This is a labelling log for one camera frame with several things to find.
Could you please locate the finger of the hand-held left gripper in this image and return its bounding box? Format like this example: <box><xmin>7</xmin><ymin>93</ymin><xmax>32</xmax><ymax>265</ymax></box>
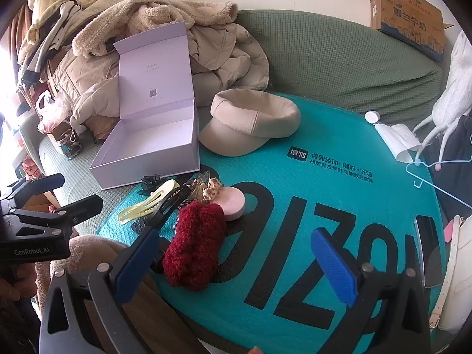
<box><xmin>6</xmin><ymin>173</ymin><xmax>65</xmax><ymax>208</ymax></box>
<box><xmin>11</xmin><ymin>195</ymin><xmax>104</xmax><ymax>236</ymax></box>

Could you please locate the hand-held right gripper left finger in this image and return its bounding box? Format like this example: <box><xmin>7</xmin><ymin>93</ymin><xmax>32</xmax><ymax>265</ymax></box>
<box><xmin>39</xmin><ymin>227</ymin><xmax>165</xmax><ymax>354</ymax></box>

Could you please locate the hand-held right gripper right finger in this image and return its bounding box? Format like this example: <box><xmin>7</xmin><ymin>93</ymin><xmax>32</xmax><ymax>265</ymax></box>
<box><xmin>310</xmin><ymin>229</ymin><xmax>434</xmax><ymax>354</ymax></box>

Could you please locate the red fluffy scrunchie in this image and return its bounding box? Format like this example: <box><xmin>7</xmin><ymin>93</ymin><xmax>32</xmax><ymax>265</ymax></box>
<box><xmin>162</xmin><ymin>202</ymin><xmax>227</xmax><ymax>291</ymax></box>

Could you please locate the yellow hair clip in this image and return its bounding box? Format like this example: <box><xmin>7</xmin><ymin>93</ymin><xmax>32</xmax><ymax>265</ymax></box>
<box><xmin>117</xmin><ymin>179</ymin><xmax>181</xmax><ymax>225</ymax></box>

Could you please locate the black duckbill hair clip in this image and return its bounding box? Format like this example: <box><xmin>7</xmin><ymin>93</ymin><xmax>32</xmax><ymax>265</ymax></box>
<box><xmin>147</xmin><ymin>186</ymin><xmax>192</xmax><ymax>229</ymax></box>

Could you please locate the black claw clip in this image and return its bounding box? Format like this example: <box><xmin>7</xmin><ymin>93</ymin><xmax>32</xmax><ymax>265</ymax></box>
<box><xmin>139</xmin><ymin>174</ymin><xmax>163</xmax><ymax>196</ymax></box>

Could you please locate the lavender gift box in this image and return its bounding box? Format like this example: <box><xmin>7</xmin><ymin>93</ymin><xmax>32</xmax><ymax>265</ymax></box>
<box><xmin>88</xmin><ymin>20</ymin><xmax>201</xmax><ymax>190</ymax></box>

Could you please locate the clear claw clip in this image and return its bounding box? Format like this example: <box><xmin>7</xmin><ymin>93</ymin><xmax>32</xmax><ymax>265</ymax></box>
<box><xmin>184</xmin><ymin>171</ymin><xmax>212</xmax><ymax>196</ymax></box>

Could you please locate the beige bear hair tie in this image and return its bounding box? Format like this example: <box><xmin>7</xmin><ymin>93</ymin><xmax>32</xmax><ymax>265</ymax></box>
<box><xmin>202</xmin><ymin>178</ymin><xmax>224</xmax><ymax>201</ymax></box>

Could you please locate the pink round compact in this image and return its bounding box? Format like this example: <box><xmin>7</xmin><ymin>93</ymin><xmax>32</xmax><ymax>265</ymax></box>
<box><xmin>217</xmin><ymin>186</ymin><xmax>246</xmax><ymax>222</ymax></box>

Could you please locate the person's left hand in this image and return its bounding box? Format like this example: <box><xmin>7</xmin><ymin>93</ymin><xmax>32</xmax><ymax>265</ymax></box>
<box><xmin>0</xmin><ymin>262</ymin><xmax>37</xmax><ymax>303</ymax></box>

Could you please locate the beige fleece trouser leg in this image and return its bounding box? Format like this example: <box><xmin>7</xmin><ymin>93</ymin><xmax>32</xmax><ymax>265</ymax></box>
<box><xmin>68</xmin><ymin>234</ymin><xmax>124</xmax><ymax>270</ymax></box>

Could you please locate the clear plastic bag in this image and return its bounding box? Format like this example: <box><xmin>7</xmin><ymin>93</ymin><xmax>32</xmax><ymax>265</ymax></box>
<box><xmin>36</xmin><ymin>90</ymin><xmax>72</xmax><ymax>133</ymax></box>

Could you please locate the teal bubble mailer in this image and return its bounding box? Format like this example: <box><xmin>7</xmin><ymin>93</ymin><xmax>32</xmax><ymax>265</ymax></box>
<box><xmin>94</xmin><ymin>92</ymin><xmax>448</xmax><ymax>354</ymax></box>

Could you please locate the brown fur cloth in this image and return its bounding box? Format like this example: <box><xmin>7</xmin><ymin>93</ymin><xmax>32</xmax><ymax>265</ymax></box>
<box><xmin>88</xmin><ymin>114</ymin><xmax>119</xmax><ymax>142</ymax></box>

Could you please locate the smartphone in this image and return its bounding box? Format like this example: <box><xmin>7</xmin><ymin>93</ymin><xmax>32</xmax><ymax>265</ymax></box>
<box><xmin>415</xmin><ymin>214</ymin><xmax>443</xmax><ymax>289</ymax></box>

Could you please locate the white belt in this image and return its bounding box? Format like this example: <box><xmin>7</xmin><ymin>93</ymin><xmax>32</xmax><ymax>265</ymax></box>
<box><xmin>430</xmin><ymin>216</ymin><xmax>465</xmax><ymax>329</ymax></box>

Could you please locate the white leather bag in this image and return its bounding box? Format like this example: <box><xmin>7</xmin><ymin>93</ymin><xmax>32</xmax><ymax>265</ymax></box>
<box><xmin>439</xmin><ymin>217</ymin><xmax>472</xmax><ymax>334</ymax></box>

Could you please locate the black white striped garment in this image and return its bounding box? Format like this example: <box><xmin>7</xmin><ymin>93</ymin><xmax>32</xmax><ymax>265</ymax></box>
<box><xmin>18</xmin><ymin>0</ymin><xmax>80</xmax><ymax>83</ymax></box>

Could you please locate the beige cap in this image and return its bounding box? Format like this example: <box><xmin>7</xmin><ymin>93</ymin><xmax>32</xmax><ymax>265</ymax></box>
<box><xmin>198</xmin><ymin>88</ymin><xmax>301</xmax><ymax>157</ymax></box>

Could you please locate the beige fleece coat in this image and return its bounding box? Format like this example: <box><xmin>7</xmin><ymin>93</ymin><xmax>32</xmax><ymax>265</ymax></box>
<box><xmin>72</xmin><ymin>0</ymin><xmax>238</xmax><ymax>58</ymax></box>

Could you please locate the white plush garment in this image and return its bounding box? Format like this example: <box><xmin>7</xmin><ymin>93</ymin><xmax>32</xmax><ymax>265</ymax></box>
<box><xmin>411</xmin><ymin>29</ymin><xmax>472</xmax><ymax>163</ymax></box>

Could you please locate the printed cardboard box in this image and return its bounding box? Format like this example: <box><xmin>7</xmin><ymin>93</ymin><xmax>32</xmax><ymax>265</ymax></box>
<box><xmin>353</xmin><ymin>0</ymin><xmax>455</xmax><ymax>63</ymax></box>

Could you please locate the blue wire hanger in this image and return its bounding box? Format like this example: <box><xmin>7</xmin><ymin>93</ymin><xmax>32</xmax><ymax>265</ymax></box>
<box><xmin>406</xmin><ymin>144</ymin><xmax>472</xmax><ymax>208</ymax></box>

